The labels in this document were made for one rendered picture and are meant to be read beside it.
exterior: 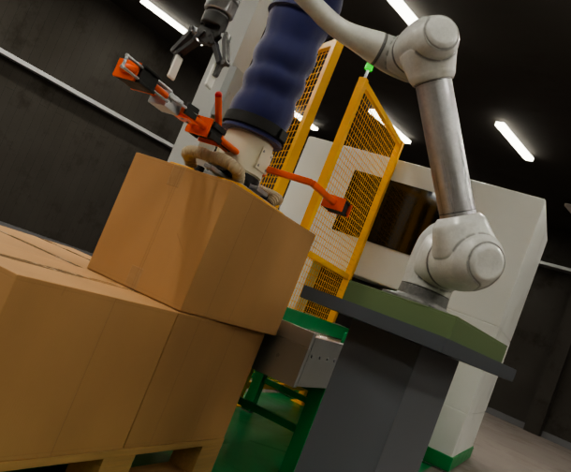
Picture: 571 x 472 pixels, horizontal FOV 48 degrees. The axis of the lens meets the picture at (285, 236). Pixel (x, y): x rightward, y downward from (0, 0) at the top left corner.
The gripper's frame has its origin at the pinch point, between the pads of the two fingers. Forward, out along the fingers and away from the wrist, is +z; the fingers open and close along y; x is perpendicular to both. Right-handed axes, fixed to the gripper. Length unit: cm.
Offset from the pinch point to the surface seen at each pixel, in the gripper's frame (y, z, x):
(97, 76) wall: 676, -164, -590
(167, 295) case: -11, 59, -15
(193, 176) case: -2.9, 23.9, -15.1
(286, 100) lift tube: -8.2, -13.8, -39.4
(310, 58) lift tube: -9, -30, -41
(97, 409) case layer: -19, 90, 6
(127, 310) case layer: -19, 64, 10
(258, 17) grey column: 98, -95, -150
